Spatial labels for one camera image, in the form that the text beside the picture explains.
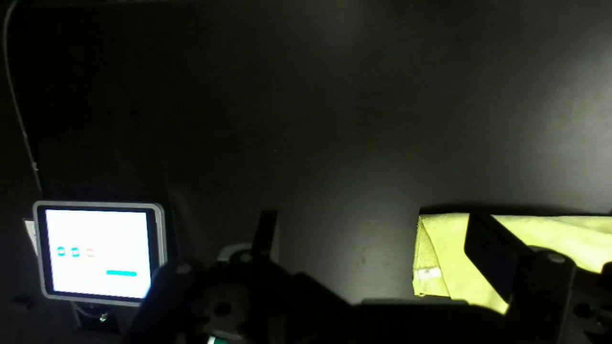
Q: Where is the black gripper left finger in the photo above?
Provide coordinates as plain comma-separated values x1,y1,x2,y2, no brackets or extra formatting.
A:
249,207,284,274

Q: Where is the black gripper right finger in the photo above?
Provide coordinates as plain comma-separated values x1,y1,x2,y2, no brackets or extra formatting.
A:
464,209,580,344

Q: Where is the yellow cloth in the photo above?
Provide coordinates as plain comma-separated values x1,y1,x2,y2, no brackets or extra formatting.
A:
412,211,612,314

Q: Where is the grey tablet with lit screen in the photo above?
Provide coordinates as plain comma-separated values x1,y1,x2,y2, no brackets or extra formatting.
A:
31,198,171,332

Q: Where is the thin tablet cable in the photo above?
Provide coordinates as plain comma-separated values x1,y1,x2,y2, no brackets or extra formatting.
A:
0,0,49,196

